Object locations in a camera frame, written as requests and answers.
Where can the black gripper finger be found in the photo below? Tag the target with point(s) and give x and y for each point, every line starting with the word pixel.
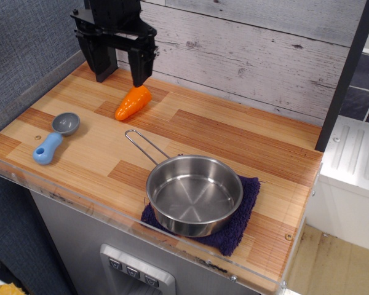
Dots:
pixel 100 57
pixel 141 57

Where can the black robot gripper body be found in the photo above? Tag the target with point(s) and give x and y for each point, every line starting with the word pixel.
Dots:
pixel 115 24

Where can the orange plastic toy carrot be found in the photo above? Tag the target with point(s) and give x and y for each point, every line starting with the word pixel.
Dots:
pixel 135 100

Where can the silver metal pan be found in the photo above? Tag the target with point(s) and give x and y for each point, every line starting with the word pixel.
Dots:
pixel 193 195

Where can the blue grey ice cream scoop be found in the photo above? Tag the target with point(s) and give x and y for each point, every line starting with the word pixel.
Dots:
pixel 63 125

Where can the clear acrylic table edge guard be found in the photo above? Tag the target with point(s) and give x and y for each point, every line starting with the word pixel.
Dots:
pixel 79 226

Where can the purple cloth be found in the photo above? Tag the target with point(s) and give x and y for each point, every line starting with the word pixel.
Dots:
pixel 229 237

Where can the silver dispenser button panel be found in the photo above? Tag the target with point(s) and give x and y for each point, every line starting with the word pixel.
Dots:
pixel 127 274

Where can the yellow object in corner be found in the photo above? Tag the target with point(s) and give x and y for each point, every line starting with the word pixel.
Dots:
pixel 10 289

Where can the white ribbed appliance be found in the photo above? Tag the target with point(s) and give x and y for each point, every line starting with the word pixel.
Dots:
pixel 339 204

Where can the black metal frame post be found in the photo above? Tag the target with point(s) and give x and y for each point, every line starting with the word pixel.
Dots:
pixel 352 60

